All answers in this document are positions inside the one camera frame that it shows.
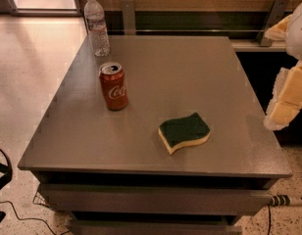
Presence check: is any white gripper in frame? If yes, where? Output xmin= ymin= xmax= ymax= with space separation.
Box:
xmin=264 ymin=2 xmax=302 ymax=130

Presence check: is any green and yellow sponge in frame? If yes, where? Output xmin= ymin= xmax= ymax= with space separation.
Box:
xmin=158 ymin=113 xmax=211 ymax=155

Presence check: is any clear plastic water bottle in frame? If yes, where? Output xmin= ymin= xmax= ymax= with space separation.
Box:
xmin=84 ymin=0 xmax=110 ymax=57

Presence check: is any white power strip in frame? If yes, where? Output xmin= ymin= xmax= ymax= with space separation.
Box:
xmin=269 ymin=195 xmax=302 ymax=207

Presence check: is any red cola can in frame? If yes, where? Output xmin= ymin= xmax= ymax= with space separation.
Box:
xmin=99 ymin=62 xmax=128 ymax=111

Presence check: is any grey drawer cabinet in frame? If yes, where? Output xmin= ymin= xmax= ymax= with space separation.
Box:
xmin=20 ymin=36 xmax=291 ymax=227

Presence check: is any upper grey drawer front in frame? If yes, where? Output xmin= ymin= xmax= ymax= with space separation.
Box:
xmin=40 ymin=184 xmax=271 ymax=215

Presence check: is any grey drawer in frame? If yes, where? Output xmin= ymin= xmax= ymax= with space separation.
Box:
xmin=40 ymin=184 xmax=271 ymax=215
xmin=65 ymin=219 xmax=242 ymax=235

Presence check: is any lower grey drawer front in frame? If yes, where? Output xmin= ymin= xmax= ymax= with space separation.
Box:
xmin=65 ymin=219 xmax=242 ymax=235

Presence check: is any right metal bracket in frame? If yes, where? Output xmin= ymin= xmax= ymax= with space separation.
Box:
xmin=256 ymin=0 xmax=290 ymax=47

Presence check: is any metal bracket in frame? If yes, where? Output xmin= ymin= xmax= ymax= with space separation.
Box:
xmin=121 ymin=0 xmax=136 ymax=35
xmin=256 ymin=0 xmax=290 ymax=47

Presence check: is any left metal bracket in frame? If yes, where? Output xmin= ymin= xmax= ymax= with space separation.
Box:
xmin=121 ymin=0 xmax=136 ymax=35

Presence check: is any metal door frame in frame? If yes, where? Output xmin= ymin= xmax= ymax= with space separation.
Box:
xmin=7 ymin=0 xmax=80 ymax=17

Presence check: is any black chair frame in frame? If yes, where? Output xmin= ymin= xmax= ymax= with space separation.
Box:
xmin=0 ymin=148 xmax=13 ymax=223

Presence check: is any black floor cable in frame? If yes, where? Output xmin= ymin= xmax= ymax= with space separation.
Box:
xmin=0 ymin=200 xmax=71 ymax=235

